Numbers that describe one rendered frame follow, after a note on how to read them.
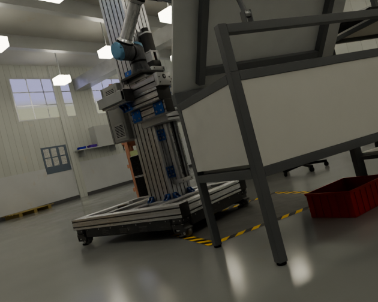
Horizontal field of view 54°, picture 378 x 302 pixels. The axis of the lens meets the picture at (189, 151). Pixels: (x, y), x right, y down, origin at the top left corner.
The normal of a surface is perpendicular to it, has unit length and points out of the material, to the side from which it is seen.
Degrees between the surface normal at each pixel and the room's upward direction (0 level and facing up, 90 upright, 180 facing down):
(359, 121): 90
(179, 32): 126
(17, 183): 90
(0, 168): 90
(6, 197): 90
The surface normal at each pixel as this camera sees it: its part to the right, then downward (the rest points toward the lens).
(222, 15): 0.46, 0.48
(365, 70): 0.39, -0.11
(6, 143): 0.75, -0.20
